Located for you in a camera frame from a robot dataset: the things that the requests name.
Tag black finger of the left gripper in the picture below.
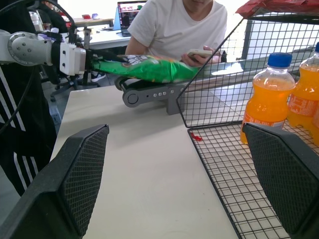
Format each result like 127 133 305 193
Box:
96 51 128 63

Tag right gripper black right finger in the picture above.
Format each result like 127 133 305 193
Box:
242 122 319 235

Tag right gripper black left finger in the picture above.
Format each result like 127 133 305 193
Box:
0 123 110 239

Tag green chip bag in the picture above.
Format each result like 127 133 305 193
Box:
91 54 200 84

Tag white smartphone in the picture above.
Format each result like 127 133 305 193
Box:
186 48 213 59

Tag grey conveyor belt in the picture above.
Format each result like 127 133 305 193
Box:
114 46 319 116

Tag person's left hand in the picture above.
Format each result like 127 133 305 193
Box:
181 45 217 67

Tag black and white sneaker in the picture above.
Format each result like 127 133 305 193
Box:
90 72 107 83

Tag white office desk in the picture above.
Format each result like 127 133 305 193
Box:
72 16 133 51

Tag black office chair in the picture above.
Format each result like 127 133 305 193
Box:
39 0 101 102

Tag open laptop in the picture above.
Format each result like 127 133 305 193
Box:
116 0 148 37

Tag person in white t-shirt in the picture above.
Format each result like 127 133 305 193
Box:
125 0 228 68

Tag orange soda bottle blue cap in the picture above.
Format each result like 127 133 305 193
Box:
240 52 296 144

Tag person in black tracksuit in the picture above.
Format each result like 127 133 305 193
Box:
0 0 58 197

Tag red snack bag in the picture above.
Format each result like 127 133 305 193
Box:
235 0 319 19

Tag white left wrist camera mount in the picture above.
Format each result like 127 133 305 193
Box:
59 42 87 76

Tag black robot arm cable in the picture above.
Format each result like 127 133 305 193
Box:
0 0 78 136

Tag black wire rack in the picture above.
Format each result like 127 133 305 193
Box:
175 11 319 239

